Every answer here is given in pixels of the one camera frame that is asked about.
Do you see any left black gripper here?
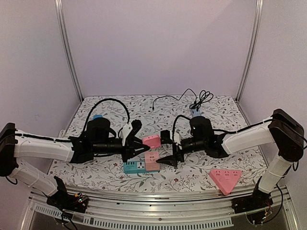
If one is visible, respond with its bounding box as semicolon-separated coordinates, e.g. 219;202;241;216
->
93;138;150;163

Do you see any pink cube socket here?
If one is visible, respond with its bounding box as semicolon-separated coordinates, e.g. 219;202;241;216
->
144;151;160;172

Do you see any small pink square adapter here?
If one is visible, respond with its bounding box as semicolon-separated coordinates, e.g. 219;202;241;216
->
142;135;161;149

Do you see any teal power strip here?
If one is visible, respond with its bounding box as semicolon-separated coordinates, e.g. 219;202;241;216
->
123;161;146;174

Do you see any blue plug adapter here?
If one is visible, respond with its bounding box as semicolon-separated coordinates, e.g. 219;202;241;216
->
92;115;103;120

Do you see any purple power strip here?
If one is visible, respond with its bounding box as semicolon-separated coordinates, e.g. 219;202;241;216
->
190;109;201;117

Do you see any pink triangular power strip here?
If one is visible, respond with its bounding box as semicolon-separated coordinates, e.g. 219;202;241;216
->
209;169;242;196

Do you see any black usb cable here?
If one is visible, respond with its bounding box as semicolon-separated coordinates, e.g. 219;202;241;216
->
152;88;200;111

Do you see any black looped cable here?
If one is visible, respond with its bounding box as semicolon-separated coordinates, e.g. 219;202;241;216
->
189;90;214;111

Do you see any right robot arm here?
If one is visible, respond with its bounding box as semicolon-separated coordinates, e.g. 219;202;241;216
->
157;109;307;209

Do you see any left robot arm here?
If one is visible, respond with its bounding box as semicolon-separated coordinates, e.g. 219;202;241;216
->
0;117;150;208

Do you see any floral table mat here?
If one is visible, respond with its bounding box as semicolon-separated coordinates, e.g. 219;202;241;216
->
48;95;267;193

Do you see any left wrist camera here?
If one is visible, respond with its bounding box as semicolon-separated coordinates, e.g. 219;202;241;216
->
118;119;142;146

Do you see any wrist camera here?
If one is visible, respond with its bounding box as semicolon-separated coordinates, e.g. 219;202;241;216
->
118;119;142;146
160;130;181;146

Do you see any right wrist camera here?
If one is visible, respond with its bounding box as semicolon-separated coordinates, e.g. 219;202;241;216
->
160;130;181;146

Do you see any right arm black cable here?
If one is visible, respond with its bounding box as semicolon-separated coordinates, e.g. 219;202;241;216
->
171;114;192;139

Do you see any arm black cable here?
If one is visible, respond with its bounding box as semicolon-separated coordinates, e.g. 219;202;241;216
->
171;114;192;139
82;97;131;135

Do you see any aluminium front rail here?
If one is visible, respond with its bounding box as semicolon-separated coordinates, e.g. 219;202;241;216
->
19;184;300;230

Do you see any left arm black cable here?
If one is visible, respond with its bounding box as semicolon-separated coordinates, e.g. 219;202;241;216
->
82;97;131;135

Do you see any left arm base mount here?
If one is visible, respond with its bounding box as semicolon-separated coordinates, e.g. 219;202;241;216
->
47;176;89;213

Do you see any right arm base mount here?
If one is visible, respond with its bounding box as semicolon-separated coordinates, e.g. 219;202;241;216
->
231;185;273;214

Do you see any left aluminium frame post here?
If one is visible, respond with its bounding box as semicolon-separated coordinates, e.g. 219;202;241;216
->
55;0;84;102

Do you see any aluminium frame post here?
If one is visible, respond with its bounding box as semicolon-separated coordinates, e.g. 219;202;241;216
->
235;0;264;103
55;0;84;102

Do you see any right aluminium frame post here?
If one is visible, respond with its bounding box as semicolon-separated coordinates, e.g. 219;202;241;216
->
235;0;264;103

